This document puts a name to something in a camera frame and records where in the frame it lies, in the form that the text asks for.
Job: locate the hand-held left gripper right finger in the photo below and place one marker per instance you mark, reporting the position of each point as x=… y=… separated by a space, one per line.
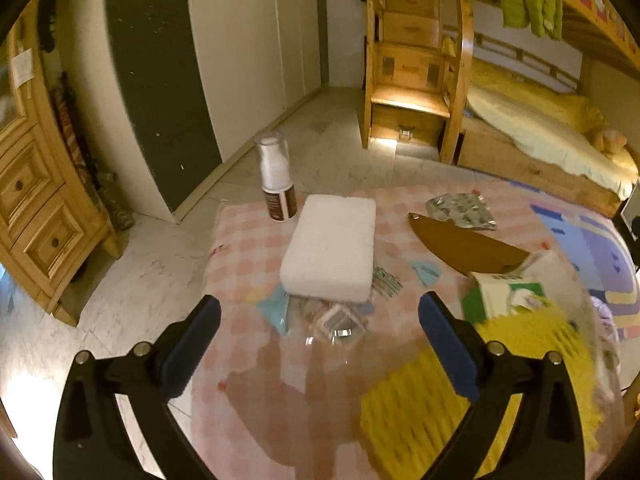
x=447 y=345

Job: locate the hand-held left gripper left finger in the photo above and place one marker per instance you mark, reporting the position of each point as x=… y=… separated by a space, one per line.
x=192 y=345

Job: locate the white and green milk carton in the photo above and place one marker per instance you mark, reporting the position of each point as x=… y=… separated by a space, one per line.
x=500 y=295

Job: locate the yellow knitted mesh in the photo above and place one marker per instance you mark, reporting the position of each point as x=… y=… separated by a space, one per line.
x=415 y=410

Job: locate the small blue paper piece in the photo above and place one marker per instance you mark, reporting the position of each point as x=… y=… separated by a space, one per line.
x=427 y=272

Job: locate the brown leather knife sheath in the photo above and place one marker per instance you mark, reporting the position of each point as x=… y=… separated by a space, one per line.
x=465 y=245

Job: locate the clear plastic wrapper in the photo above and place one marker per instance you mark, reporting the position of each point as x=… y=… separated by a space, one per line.
x=335 y=327

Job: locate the pink checkered tablecloth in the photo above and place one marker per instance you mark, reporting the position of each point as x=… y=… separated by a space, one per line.
x=240 y=240

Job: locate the silver foil wrapper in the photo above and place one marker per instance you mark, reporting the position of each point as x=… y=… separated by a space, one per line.
x=460 y=210

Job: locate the white foam block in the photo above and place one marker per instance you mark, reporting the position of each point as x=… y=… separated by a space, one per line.
x=327 y=245

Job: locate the pink plastic bag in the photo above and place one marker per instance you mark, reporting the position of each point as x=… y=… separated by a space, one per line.
x=602 y=310

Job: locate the dark patterned cloth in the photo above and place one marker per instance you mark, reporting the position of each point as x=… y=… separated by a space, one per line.
x=100 y=195

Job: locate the colourful patterned rug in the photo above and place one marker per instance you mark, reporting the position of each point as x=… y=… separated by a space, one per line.
x=595 y=245

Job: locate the wooden bunk bed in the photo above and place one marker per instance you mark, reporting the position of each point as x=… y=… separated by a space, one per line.
x=525 y=170

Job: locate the white pump spray bottle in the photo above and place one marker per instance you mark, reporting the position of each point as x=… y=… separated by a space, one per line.
x=275 y=170

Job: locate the white storage box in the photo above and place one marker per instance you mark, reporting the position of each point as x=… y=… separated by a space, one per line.
x=631 y=217

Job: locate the wooden cabinet with drawers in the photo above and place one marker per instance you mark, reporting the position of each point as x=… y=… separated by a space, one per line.
x=30 y=185

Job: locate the pale yellow duvet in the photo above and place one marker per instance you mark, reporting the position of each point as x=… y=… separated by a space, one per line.
x=540 y=135

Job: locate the tan stuffed toy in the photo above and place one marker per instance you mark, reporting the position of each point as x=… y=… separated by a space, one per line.
x=607 y=141

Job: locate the yellow bedsheet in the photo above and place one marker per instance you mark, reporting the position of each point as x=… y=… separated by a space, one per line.
x=565 y=105

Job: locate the wooden stair drawers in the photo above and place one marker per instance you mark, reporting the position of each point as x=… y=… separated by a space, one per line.
x=405 y=60

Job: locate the white wardrobe with round holes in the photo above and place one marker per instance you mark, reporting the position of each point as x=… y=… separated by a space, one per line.
x=240 y=60

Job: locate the white paper tag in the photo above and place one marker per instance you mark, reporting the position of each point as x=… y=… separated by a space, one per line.
x=22 y=67

